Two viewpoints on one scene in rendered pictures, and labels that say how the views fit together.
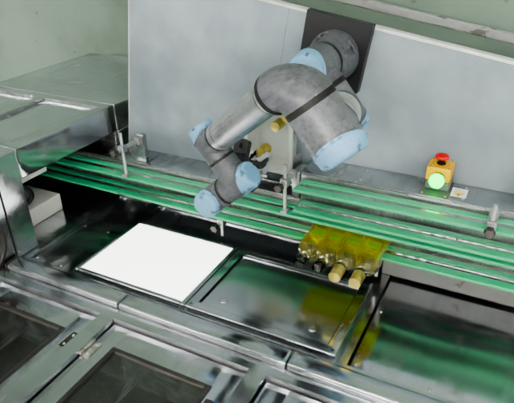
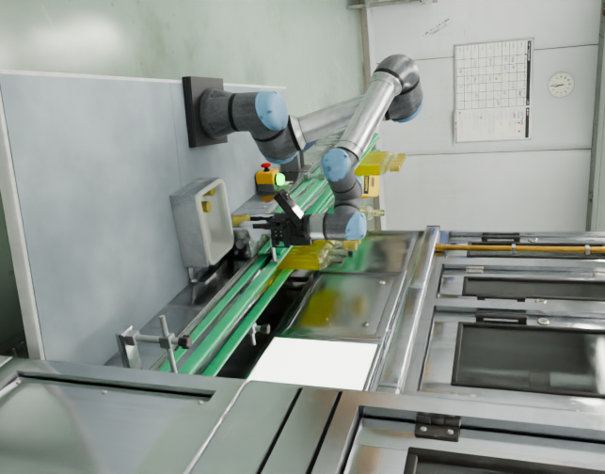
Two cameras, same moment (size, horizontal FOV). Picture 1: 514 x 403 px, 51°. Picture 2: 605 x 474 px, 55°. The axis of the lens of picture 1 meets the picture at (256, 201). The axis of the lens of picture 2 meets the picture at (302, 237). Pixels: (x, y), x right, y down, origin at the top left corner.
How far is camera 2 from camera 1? 2.29 m
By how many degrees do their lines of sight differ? 87
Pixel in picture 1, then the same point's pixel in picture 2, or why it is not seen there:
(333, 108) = not seen: hidden behind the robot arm
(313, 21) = (196, 86)
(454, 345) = (363, 250)
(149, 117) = (73, 323)
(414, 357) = (381, 259)
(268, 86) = (406, 69)
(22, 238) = not seen: outside the picture
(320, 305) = (350, 284)
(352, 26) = (214, 83)
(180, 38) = (89, 163)
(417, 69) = not seen: hidden behind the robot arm
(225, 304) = (369, 323)
